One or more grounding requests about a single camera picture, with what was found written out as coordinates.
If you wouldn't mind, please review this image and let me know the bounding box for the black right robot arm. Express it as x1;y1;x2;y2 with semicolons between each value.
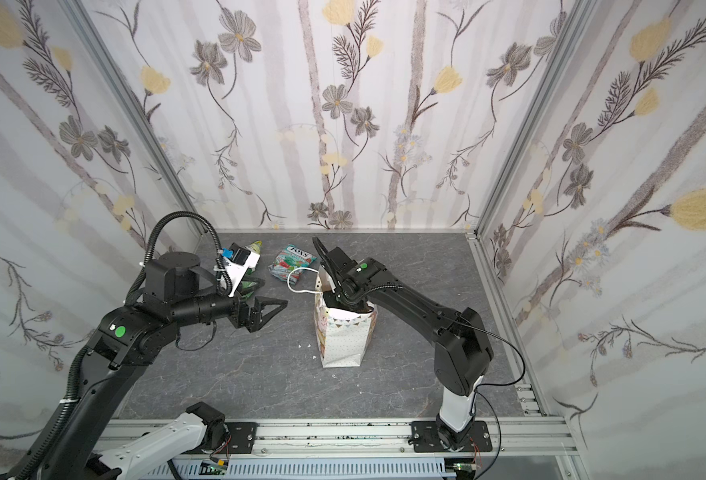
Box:
313;237;494;451

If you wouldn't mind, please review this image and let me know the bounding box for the aluminium mounting rail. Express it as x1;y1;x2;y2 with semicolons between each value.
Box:
97;417;579;460

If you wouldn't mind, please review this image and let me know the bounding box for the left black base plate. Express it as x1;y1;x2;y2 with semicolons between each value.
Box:
201;421;258;456

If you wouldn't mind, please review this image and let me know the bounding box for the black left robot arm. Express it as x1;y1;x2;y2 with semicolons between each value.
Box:
4;211;288;479

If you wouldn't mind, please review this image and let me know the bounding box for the green corn chips bag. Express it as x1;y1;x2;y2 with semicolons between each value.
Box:
237;276;265;296

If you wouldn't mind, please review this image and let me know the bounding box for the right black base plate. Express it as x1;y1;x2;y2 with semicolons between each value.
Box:
408;419;493;453

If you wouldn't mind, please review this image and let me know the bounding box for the green yellow Fox's candy bag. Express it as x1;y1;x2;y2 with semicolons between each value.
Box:
247;240;263;255

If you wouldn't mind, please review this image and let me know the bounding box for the white slotted cable duct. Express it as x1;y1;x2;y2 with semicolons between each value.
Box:
143;458;456;479

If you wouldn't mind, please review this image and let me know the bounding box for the teal Fox's candy bag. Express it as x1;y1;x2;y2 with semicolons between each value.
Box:
268;244;316;286

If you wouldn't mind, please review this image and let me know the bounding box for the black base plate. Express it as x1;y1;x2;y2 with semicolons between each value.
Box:
201;421;258;456
408;419;493;453

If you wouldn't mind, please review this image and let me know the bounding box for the patterned white paper bag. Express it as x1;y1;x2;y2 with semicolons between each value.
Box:
286;267;378;368

